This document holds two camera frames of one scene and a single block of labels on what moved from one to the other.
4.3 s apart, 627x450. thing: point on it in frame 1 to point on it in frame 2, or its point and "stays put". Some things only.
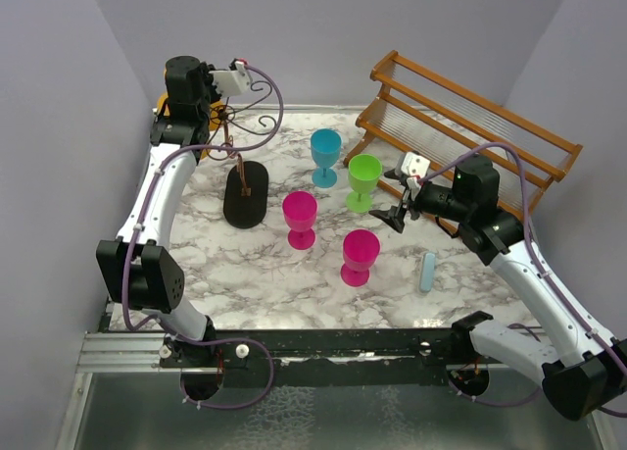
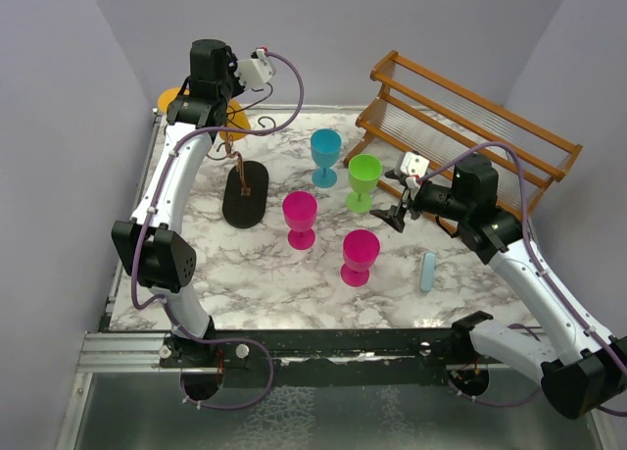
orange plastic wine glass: [162, 99] to [235, 119]
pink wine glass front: [361, 249] stays put
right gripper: [394, 216] stays put
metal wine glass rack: [246, 190] stays put
